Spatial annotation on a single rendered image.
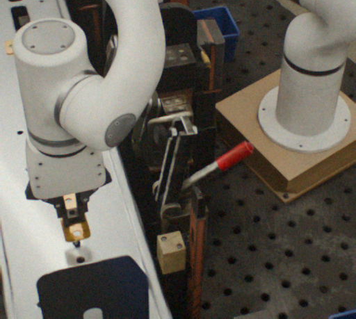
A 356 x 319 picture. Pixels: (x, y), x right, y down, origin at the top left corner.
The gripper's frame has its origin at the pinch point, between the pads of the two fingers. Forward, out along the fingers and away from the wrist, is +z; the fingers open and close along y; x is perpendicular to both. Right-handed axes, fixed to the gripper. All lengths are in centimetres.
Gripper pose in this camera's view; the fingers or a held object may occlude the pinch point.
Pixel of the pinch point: (71, 207)
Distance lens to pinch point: 118.5
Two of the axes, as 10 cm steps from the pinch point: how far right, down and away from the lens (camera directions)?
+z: -0.1, 6.7, 7.4
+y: -9.6, 2.0, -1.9
